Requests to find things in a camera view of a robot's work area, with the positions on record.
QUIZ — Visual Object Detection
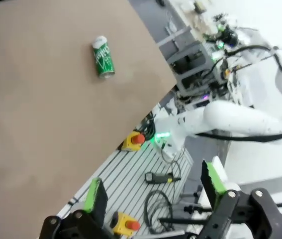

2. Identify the grey metal equipment rack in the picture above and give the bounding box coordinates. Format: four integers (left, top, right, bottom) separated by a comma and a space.
167, 41, 221, 98

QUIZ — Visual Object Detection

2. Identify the slotted aluminium base plate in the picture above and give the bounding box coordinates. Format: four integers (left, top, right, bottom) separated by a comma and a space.
56, 144, 193, 239

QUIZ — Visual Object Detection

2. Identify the black looped cable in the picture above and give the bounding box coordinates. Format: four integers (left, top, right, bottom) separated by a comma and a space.
145, 190, 174, 229

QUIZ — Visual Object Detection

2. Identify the yellow red emergency stop button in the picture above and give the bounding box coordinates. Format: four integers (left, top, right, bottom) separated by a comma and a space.
112, 211, 141, 236
120, 131, 146, 152

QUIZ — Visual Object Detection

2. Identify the green white drink can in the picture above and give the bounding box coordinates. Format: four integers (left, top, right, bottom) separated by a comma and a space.
91, 35, 116, 80

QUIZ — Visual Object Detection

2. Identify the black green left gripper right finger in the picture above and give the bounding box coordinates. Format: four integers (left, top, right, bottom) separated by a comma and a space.
199, 160, 282, 239

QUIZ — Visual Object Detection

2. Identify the black handheld controller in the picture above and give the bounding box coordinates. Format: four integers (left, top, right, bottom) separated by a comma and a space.
145, 172, 181, 184

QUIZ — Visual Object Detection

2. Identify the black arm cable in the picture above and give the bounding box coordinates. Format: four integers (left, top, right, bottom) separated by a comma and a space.
197, 128, 282, 144

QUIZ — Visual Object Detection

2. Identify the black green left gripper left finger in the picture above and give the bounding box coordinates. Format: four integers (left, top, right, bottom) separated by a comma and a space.
39, 178, 114, 239

